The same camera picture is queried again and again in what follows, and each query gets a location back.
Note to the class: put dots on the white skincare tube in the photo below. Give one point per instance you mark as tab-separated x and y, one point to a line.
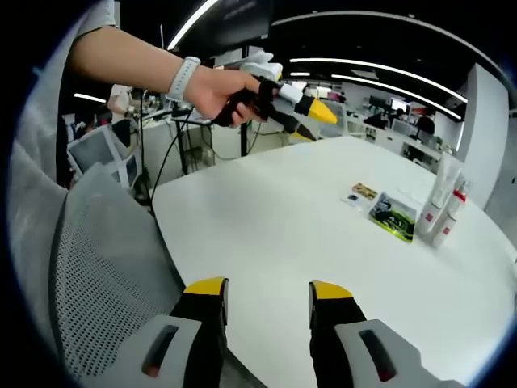
432	218

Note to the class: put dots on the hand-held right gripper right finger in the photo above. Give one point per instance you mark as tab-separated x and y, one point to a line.
335	347

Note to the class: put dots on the white wristband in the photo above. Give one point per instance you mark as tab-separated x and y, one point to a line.
182	78

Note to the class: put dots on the white ceiling light strip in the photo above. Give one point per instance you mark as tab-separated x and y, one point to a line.
396	87
379	68
192	24

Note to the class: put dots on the red collar skincare bottle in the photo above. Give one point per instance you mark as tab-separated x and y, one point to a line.
446	226

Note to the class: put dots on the white square pillar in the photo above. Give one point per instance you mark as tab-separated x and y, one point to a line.
486	133

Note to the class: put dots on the white frame desk chair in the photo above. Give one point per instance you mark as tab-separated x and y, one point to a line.
97	149

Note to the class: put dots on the grey mesh chair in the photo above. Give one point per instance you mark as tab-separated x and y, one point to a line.
105	262

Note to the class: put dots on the gold brown packet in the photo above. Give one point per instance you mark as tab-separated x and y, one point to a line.
364	191

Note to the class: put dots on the person's grey shirt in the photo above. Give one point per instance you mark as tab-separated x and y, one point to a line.
36	161

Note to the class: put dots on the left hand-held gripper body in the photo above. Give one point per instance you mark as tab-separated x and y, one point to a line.
264	66

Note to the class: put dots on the person's left hand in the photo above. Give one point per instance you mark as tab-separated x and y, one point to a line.
210	91

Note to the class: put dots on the small white card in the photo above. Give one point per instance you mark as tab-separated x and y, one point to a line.
352	200

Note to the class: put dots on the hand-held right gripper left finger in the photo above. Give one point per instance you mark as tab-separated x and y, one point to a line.
194	347

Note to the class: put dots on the dark hanging panel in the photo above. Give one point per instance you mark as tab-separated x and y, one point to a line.
242	20

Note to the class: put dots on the green black packet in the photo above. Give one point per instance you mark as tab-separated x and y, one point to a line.
393	218

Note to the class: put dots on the row of white office desks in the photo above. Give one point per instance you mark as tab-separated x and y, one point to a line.
387	139

